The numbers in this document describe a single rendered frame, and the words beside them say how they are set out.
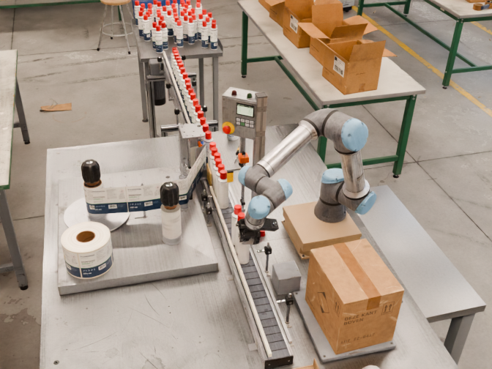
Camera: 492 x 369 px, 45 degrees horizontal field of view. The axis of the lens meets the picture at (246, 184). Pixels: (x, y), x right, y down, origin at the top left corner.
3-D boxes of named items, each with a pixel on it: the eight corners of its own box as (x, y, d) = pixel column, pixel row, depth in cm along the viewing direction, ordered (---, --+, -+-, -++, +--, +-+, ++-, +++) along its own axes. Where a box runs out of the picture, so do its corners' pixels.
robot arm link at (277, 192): (271, 169, 224) (250, 187, 220) (293, 182, 218) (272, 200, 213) (274, 184, 230) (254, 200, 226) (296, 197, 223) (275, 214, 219)
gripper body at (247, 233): (235, 225, 237) (239, 213, 226) (256, 222, 238) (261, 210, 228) (239, 244, 233) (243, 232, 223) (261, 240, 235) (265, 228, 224)
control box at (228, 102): (229, 124, 277) (229, 86, 266) (263, 131, 272) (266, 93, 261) (220, 134, 269) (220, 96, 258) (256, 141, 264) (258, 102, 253)
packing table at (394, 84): (236, 75, 627) (236, 0, 582) (307, 67, 646) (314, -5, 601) (312, 194, 454) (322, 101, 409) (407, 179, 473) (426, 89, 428)
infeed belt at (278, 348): (190, 141, 350) (190, 135, 348) (204, 140, 352) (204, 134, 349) (268, 367, 219) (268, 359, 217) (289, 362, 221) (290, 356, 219)
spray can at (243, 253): (236, 258, 262) (236, 220, 250) (247, 256, 263) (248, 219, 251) (239, 266, 258) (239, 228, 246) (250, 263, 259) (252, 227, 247)
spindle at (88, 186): (86, 209, 286) (78, 157, 270) (106, 206, 288) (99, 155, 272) (87, 220, 279) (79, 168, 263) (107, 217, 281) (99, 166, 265)
